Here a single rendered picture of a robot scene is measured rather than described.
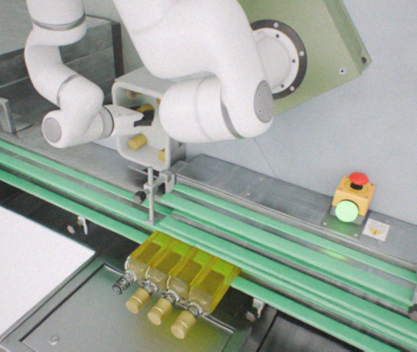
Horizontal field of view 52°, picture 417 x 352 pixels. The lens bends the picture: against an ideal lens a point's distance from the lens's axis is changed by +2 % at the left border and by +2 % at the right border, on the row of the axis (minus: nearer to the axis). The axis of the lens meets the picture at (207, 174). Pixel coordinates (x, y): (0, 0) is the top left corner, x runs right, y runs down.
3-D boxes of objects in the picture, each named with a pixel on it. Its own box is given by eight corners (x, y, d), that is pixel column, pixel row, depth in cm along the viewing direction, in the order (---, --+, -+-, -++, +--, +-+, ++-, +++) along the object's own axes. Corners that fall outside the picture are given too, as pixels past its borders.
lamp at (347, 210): (335, 212, 94) (331, 219, 92) (339, 195, 92) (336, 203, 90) (356, 219, 93) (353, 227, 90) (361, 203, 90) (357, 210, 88)
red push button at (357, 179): (344, 190, 92) (347, 177, 90) (348, 181, 95) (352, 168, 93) (362, 195, 91) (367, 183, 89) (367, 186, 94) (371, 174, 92)
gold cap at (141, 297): (138, 295, 96) (126, 309, 93) (137, 284, 94) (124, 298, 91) (151, 302, 95) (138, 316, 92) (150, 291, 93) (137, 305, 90)
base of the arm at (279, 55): (220, 39, 87) (178, 61, 76) (265, -1, 78) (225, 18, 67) (262, 103, 89) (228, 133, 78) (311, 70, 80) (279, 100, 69)
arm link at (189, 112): (196, 65, 74) (140, 97, 63) (263, 49, 67) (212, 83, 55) (213, 116, 78) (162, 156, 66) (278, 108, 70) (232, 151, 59)
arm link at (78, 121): (49, 67, 80) (86, 91, 77) (89, 66, 89) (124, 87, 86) (34, 137, 86) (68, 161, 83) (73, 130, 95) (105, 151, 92)
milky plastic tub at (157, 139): (136, 143, 126) (116, 156, 120) (131, 70, 114) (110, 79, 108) (185, 160, 120) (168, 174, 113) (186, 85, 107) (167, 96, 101)
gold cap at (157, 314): (159, 306, 94) (147, 320, 91) (158, 295, 92) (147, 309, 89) (172, 313, 92) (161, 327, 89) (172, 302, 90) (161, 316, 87)
